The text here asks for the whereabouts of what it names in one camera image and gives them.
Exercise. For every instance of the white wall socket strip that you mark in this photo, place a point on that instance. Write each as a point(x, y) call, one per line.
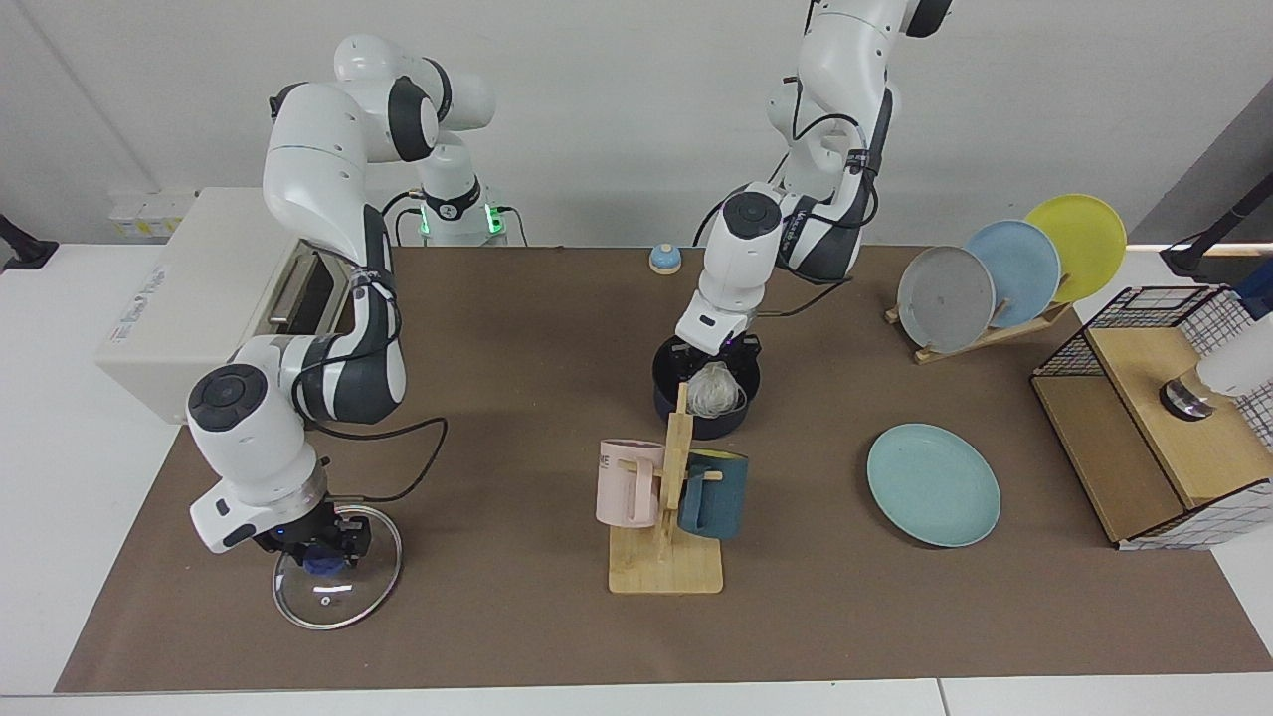
point(149, 214)

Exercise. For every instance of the light blue plate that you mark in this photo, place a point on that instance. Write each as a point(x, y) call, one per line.
point(1024, 264)

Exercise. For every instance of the white cylinder with silver end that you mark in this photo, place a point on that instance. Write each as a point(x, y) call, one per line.
point(1238, 368)

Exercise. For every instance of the white vermicelli bundle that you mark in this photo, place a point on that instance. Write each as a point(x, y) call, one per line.
point(716, 390)

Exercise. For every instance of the black camera stand foot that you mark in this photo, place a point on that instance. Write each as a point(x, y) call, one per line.
point(30, 251)

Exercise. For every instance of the pale toaster oven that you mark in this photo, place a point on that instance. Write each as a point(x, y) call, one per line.
point(179, 298)

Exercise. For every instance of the teal round plate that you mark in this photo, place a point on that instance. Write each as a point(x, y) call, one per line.
point(930, 487)

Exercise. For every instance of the wooden cup stand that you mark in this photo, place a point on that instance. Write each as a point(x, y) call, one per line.
point(666, 572)

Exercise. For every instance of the yellow plate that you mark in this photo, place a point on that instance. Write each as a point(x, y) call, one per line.
point(1089, 239)

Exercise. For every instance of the small blue round bell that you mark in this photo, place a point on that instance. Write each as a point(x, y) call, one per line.
point(664, 261)

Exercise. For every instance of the brown table cloth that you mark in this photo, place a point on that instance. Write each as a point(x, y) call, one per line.
point(477, 597)

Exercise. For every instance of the black camera stand pole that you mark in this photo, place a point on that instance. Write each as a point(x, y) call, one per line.
point(1208, 244)

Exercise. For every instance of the wooden plate rack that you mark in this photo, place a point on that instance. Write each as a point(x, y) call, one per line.
point(985, 338)

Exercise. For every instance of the dark teal cup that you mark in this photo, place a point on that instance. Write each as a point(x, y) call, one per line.
point(721, 502)

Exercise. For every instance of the glass lid with blue knob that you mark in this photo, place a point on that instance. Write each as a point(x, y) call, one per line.
point(348, 597)

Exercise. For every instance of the grey plate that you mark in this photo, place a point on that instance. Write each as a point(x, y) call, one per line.
point(945, 298)

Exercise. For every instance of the pink cup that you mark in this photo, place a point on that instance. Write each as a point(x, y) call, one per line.
point(622, 487)

